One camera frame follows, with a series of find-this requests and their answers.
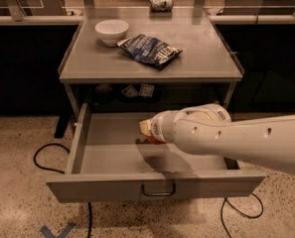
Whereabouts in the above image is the white label tag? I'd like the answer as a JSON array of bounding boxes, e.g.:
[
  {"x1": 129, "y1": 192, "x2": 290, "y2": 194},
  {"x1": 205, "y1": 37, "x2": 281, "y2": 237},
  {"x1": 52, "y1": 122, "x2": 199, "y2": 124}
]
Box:
[
  {"x1": 122, "y1": 84, "x2": 138, "y2": 98},
  {"x1": 139, "y1": 84, "x2": 154, "y2": 97}
]

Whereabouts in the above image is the open grey top drawer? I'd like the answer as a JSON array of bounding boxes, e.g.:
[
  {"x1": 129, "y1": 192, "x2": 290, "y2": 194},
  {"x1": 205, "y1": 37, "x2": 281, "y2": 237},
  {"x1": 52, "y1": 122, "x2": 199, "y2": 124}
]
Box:
[{"x1": 47, "y1": 104, "x2": 265, "y2": 203}]

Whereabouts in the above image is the blue tape floor marking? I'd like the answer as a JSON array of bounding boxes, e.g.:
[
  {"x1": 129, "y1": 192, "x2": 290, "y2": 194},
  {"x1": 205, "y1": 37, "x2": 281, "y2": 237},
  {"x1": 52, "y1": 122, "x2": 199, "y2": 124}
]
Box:
[{"x1": 40, "y1": 222, "x2": 76, "y2": 238}]

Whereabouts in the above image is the white label tag right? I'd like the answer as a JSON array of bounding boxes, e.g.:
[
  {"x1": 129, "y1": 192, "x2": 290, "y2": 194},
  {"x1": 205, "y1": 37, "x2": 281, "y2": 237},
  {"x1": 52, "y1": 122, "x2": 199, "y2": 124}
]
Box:
[{"x1": 139, "y1": 84, "x2": 154, "y2": 97}]

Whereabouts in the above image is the black cable floor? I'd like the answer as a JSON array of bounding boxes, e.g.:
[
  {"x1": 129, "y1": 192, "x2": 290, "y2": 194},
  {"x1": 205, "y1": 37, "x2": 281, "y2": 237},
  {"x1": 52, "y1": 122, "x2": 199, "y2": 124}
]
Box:
[
  {"x1": 33, "y1": 142, "x2": 93, "y2": 238},
  {"x1": 220, "y1": 191, "x2": 264, "y2": 238}
]

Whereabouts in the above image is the black cable left floor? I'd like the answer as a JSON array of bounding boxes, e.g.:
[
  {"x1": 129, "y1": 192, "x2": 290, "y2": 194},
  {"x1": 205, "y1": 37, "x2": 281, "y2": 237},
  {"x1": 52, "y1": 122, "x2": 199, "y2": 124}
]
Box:
[{"x1": 33, "y1": 142, "x2": 93, "y2": 238}]

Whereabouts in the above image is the white ceramic bowl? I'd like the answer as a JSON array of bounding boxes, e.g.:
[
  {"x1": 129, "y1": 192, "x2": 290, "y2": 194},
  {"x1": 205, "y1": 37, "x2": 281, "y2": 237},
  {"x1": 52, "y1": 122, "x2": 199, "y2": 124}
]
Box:
[{"x1": 95, "y1": 20, "x2": 129, "y2": 47}]

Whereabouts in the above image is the black cable right floor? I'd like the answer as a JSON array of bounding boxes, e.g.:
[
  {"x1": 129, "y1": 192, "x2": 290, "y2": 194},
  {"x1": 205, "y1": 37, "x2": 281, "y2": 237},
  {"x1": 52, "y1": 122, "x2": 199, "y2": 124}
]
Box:
[{"x1": 220, "y1": 191, "x2": 264, "y2": 238}]

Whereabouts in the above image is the white label tag left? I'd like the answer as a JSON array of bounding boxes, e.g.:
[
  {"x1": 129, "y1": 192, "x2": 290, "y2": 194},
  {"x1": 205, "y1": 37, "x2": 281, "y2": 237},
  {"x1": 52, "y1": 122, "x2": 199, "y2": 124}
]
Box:
[{"x1": 122, "y1": 84, "x2": 138, "y2": 98}]

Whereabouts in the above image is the red apple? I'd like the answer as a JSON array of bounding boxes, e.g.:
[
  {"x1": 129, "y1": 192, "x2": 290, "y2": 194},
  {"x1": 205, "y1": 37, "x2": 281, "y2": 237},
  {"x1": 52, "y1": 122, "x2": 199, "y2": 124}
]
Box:
[{"x1": 146, "y1": 136, "x2": 165, "y2": 145}]

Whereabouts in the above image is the crumpled white green can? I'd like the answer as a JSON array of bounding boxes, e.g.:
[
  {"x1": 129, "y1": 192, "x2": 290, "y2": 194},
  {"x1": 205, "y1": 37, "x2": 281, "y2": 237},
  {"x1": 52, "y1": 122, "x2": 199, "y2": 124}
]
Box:
[{"x1": 149, "y1": 0, "x2": 174, "y2": 12}]

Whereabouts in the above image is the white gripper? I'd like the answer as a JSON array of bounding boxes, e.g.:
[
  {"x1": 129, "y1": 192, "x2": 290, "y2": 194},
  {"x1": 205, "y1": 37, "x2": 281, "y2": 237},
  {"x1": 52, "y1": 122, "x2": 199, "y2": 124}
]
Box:
[{"x1": 139, "y1": 111, "x2": 178, "y2": 143}]

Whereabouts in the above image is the metal drawer handle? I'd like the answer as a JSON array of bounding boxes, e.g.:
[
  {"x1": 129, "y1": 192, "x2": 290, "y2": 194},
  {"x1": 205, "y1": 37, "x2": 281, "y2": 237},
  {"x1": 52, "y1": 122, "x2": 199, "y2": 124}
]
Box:
[{"x1": 141, "y1": 182, "x2": 176, "y2": 197}]

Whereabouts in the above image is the dark blue chip bag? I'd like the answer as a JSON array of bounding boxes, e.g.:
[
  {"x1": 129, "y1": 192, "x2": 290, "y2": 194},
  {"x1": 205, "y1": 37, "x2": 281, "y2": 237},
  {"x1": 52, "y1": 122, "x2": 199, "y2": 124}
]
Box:
[{"x1": 117, "y1": 34, "x2": 182, "y2": 70}]

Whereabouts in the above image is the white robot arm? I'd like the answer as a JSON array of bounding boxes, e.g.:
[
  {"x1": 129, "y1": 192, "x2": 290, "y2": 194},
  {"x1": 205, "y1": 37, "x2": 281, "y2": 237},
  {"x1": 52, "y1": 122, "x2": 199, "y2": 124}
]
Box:
[{"x1": 139, "y1": 104, "x2": 295, "y2": 176}]

